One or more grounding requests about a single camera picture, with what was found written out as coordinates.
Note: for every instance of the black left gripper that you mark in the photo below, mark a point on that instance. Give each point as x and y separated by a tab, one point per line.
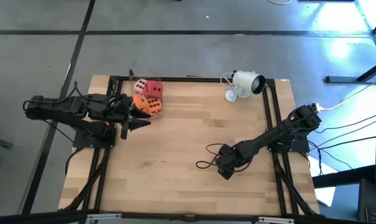
121	107

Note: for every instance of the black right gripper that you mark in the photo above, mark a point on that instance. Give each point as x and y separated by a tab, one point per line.
232	158

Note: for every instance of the large red foam die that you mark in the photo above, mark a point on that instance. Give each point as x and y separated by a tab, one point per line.
153	89

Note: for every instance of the large pale pink foam die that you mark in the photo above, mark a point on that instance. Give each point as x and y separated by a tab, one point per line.
140	86

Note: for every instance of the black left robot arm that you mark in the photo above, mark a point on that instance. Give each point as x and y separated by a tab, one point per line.
66	110

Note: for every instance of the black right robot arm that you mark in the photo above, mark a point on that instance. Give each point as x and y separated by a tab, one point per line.
284	130

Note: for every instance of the clear plastic container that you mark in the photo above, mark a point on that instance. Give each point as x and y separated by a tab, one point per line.
150	77

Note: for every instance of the black floor beam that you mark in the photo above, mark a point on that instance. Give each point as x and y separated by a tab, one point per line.
343	178

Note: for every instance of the black box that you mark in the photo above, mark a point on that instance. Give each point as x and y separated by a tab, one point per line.
371	199

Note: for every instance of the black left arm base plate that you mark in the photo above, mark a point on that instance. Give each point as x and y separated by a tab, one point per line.
82	142

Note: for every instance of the black aluminium rig frame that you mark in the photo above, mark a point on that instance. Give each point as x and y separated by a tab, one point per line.
190	79

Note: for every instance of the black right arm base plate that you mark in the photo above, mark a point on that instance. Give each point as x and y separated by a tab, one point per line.
299	147

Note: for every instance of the silver corner bracket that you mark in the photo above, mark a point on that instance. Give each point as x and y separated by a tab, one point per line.
274	220
102	217

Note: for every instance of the black desk leg frame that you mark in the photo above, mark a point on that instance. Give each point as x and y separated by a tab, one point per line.
346	79

